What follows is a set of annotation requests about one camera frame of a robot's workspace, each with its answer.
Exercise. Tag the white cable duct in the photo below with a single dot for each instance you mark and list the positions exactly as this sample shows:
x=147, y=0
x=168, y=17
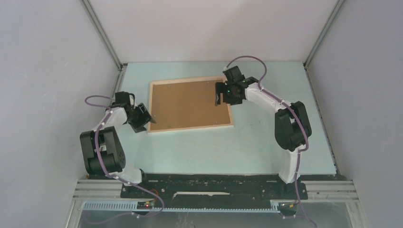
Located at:
x=132, y=206

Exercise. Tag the left corner metal profile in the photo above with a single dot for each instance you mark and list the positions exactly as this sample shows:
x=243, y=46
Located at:
x=93, y=17

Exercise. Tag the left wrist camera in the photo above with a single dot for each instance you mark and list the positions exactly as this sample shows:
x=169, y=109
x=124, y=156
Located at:
x=124, y=98

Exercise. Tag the right corner metal profile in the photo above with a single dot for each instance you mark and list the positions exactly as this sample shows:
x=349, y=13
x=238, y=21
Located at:
x=324, y=31

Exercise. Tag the brown backing board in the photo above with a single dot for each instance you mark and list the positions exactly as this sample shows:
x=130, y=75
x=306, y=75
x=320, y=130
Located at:
x=185, y=105

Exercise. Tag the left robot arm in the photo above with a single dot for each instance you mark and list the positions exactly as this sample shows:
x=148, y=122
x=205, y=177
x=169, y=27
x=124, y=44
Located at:
x=102, y=150

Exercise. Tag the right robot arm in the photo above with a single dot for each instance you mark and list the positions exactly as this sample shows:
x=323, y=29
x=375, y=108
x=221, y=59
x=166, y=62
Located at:
x=292, y=128

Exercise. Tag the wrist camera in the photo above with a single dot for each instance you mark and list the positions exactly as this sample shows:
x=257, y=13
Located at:
x=124, y=98
x=233, y=75

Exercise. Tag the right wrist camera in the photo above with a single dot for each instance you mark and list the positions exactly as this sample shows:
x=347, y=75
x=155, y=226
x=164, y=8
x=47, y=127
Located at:
x=233, y=75

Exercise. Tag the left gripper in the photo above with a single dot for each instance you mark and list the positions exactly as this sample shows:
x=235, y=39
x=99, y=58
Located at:
x=145, y=118

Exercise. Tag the corner metal profile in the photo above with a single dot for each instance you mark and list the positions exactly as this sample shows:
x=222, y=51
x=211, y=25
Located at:
x=93, y=17
x=324, y=31

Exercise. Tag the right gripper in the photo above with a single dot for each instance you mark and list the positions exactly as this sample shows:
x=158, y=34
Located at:
x=220, y=88

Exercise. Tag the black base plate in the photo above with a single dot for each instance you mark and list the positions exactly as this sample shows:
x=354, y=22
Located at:
x=222, y=191

